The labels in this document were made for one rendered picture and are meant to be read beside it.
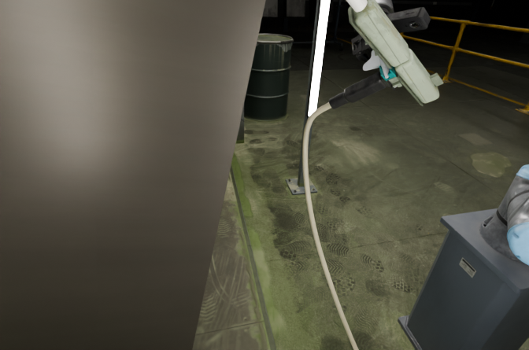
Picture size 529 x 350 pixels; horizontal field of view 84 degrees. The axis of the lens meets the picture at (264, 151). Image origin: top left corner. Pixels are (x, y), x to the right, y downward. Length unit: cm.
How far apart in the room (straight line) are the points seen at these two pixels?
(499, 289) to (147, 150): 109
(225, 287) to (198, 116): 131
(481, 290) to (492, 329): 13
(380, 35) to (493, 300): 93
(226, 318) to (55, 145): 124
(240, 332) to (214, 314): 15
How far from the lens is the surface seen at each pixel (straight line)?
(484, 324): 134
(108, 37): 37
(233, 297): 159
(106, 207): 47
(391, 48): 64
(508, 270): 119
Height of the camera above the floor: 135
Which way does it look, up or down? 29 degrees down
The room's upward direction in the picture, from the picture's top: 2 degrees clockwise
